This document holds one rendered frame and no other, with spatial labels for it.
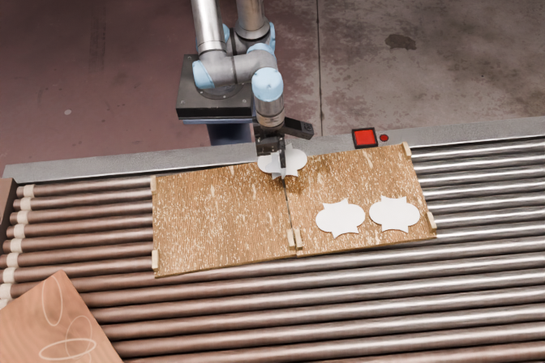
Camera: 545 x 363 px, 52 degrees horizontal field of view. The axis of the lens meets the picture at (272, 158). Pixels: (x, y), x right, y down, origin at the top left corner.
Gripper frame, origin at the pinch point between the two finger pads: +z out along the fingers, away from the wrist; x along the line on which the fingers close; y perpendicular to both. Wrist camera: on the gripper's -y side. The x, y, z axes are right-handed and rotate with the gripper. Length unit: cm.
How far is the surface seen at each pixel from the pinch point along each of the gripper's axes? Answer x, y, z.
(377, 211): 15.1, -25.9, 10.9
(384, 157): -4.8, -33.1, 12.1
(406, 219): 19.5, -33.5, 11.0
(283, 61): -155, -18, 106
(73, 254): 14, 65, 13
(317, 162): -6.5, -11.8, 11.9
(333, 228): 19.0, -11.9, 10.8
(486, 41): -149, -143, 107
